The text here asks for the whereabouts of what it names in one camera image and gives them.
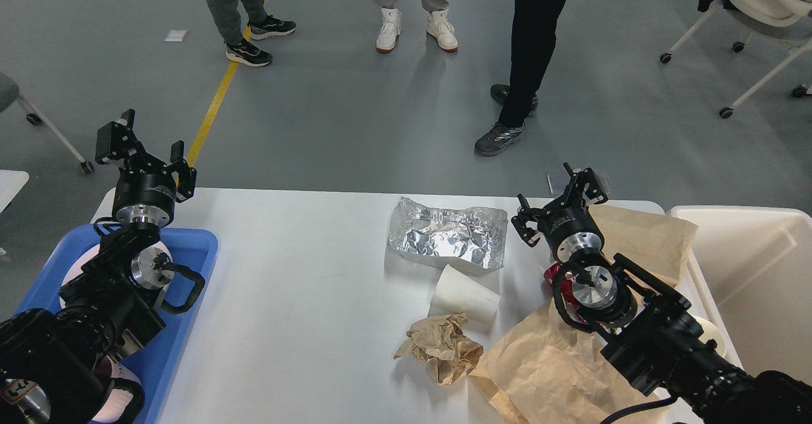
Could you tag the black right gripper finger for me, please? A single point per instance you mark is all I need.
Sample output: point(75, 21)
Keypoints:
point(583, 189)
point(526, 222)

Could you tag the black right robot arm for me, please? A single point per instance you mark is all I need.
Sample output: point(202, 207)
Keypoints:
point(650, 338)

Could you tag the white rolling chair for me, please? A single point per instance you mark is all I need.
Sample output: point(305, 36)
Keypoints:
point(784, 21)

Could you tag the white side table corner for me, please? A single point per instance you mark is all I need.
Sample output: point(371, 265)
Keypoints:
point(12, 182)

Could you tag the brown paper bag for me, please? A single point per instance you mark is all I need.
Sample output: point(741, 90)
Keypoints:
point(656, 242)

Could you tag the crumpled aluminium foil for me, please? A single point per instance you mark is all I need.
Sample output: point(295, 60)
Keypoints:
point(471, 240)

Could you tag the white paper on floor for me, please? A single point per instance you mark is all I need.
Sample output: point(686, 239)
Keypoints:
point(176, 35)

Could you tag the pink plate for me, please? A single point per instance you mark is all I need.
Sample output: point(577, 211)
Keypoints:
point(79, 265)

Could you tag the large brown paper sheet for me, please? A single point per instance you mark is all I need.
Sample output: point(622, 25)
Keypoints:
point(542, 371)

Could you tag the person in black trousers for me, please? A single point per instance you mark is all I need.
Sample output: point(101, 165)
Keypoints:
point(533, 40)

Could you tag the pink mug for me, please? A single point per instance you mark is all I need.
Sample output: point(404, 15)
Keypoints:
point(118, 399)

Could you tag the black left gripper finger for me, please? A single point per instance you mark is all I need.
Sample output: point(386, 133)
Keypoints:
point(186, 175)
point(116, 145)

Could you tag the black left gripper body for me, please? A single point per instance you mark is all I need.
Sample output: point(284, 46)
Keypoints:
point(144, 197)

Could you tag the white paper cup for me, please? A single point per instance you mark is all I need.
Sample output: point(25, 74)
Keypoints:
point(456, 292)

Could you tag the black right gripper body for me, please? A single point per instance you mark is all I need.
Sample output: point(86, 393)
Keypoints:
point(568, 230)

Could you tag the white plastic bin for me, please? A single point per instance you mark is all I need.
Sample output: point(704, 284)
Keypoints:
point(756, 267)

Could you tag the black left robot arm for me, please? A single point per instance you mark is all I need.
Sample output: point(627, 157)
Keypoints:
point(51, 361)

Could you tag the crumpled brown paper ball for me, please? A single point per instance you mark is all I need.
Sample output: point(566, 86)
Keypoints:
point(439, 341)

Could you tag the blue plastic tray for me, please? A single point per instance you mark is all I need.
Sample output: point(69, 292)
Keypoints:
point(156, 363)

